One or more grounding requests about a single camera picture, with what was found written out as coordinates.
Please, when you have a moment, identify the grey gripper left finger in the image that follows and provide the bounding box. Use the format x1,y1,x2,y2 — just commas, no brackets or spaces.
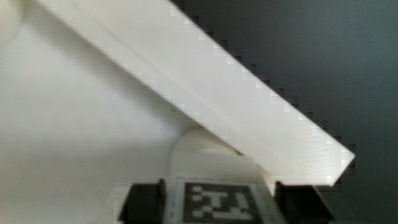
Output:
96,178,171,224

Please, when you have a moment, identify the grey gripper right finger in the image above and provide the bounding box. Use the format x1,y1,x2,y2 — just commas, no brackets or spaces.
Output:
274,182,356,224

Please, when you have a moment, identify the white square tabletop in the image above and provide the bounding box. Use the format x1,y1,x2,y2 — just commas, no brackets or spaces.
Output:
0,0,354,224

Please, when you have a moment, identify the white leg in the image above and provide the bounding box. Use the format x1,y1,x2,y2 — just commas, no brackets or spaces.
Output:
166,128,288,224

